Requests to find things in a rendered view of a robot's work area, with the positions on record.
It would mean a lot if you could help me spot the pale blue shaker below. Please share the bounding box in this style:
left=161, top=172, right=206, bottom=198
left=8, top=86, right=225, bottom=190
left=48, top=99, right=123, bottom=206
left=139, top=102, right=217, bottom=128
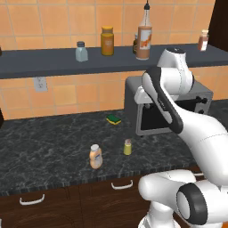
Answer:
left=75, top=41, right=89, bottom=63

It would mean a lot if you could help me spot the dark wooden wall cabinet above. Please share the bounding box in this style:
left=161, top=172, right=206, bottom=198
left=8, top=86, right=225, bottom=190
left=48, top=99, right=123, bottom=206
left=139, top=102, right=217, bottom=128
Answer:
left=207, top=0, right=228, bottom=53

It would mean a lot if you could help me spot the amber jar with lid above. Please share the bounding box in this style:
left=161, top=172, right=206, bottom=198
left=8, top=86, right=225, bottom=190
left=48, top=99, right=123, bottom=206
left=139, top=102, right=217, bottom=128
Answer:
left=100, top=26, right=116, bottom=57

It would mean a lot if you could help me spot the tall brown sauce bottle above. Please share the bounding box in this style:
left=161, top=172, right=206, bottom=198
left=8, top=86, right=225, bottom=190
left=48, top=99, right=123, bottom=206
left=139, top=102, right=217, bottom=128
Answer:
left=135, top=0, right=153, bottom=61

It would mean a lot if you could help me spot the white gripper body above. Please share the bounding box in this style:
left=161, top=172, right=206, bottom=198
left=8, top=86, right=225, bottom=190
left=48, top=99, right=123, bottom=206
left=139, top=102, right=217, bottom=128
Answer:
left=134, top=85, right=154, bottom=105

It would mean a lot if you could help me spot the white wall socket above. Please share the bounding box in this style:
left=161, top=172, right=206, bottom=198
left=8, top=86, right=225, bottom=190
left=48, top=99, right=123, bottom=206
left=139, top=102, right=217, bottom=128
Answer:
left=33, top=77, right=49, bottom=94

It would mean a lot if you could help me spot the grey toaster oven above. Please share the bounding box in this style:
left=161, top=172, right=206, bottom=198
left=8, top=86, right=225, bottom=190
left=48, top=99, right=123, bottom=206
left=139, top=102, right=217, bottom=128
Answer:
left=123, top=75, right=215, bottom=137

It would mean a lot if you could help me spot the red-brown spice shaker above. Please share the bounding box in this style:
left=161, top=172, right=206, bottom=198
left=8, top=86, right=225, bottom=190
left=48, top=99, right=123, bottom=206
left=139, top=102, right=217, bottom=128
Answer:
left=197, top=28, right=210, bottom=53

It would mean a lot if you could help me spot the orange condiment bottle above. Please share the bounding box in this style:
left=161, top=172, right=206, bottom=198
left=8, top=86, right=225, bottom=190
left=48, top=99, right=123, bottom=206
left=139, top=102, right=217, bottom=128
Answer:
left=88, top=143, right=104, bottom=170

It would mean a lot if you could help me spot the green and yellow sponge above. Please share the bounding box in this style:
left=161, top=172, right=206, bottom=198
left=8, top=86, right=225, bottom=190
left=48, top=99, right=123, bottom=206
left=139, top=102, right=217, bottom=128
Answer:
left=105, top=113, right=122, bottom=126

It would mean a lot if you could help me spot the yellow shaker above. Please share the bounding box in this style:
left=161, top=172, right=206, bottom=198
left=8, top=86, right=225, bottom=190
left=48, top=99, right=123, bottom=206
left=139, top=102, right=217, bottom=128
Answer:
left=123, top=138, right=133, bottom=157

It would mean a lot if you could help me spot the dark grey wall shelf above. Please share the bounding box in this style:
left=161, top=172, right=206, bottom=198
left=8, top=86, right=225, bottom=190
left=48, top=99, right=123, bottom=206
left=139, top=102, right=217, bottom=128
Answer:
left=0, top=44, right=228, bottom=80

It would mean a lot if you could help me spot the white drawer handle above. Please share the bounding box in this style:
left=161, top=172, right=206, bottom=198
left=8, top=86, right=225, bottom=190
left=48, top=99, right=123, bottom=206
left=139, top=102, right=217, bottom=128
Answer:
left=19, top=193, right=46, bottom=207
left=110, top=179, right=134, bottom=191

